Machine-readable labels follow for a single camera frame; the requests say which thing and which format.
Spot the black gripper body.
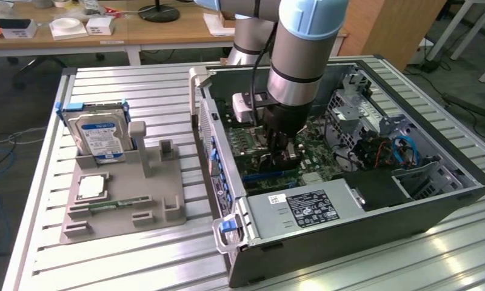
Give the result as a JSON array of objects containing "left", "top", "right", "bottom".
[{"left": 261, "top": 102, "right": 313, "bottom": 136}]

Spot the graphics card with metal bracket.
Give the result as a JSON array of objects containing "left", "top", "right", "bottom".
[{"left": 241, "top": 150, "right": 301, "bottom": 175}]

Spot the green motherboard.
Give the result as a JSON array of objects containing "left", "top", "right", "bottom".
[{"left": 221, "top": 102, "right": 345, "bottom": 195}]

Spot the blue expansion slot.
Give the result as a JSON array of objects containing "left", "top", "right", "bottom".
[{"left": 241, "top": 169, "right": 286, "bottom": 183}]

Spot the grey power supply unit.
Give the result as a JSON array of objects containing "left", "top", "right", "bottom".
[{"left": 245, "top": 178, "right": 366, "bottom": 239}]

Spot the black open PC case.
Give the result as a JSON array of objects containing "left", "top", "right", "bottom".
[{"left": 187, "top": 59, "right": 485, "bottom": 289}]

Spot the white paper stack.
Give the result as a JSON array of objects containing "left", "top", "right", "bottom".
[{"left": 202, "top": 12, "right": 237, "bottom": 38}]

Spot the grey disk bay cage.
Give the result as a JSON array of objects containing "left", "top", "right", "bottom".
[{"left": 390, "top": 161, "right": 466, "bottom": 201}]

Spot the wooden cabinet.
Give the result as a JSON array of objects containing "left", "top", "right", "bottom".
[{"left": 337, "top": 0, "right": 447, "bottom": 66}]

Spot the wooden desk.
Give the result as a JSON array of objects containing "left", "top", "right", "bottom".
[{"left": 0, "top": 0, "right": 349, "bottom": 58}]

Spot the hard disk with blue rails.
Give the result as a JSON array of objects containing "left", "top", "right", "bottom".
[{"left": 53, "top": 101, "right": 137, "bottom": 166}]

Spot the black stand foot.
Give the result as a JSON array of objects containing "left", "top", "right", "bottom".
[{"left": 441, "top": 93, "right": 485, "bottom": 116}]

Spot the grey parts rack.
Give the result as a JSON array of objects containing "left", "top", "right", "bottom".
[{"left": 59, "top": 120, "right": 189, "bottom": 248}]

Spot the green RAM stick bare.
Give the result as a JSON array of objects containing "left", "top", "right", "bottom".
[{"left": 87, "top": 196, "right": 151, "bottom": 212}]

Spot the black lamp base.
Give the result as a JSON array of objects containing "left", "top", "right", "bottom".
[{"left": 137, "top": 0, "right": 181, "bottom": 23}]

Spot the silver CPU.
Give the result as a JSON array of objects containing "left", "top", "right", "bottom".
[{"left": 75, "top": 175, "right": 109, "bottom": 201}]

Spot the small white labelled box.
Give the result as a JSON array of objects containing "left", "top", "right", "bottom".
[{"left": 85, "top": 16, "right": 115, "bottom": 35}]

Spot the black chair base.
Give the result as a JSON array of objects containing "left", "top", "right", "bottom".
[{"left": 6, "top": 54, "right": 67, "bottom": 90}]

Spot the white box black top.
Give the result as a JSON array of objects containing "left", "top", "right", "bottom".
[{"left": 0, "top": 18, "right": 38, "bottom": 39}]

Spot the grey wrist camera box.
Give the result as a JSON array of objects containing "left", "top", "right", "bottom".
[{"left": 230, "top": 92, "right": 267, "bottom": 124}]

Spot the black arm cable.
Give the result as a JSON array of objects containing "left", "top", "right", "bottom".
[{"left": 249, "top": 21, "right": 278, "bottom": 124}]

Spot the red wire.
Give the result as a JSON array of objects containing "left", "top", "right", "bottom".
[{"left": 375, "top": 141, "right": 393, "bottom": 168}]

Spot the blue wire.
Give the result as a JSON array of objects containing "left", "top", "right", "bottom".
[{"left": 390, "top": 135, "right": 422, "bottom": 169}]

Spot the grey case handle blue latch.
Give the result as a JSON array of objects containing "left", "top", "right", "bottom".
[{"left": 210, "top": 213, "right": 243, "bottom": 254}]

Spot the white table frame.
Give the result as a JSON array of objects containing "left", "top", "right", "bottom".
[{"left": 425, "top": 0, "right": 485, "bottom": 83}]

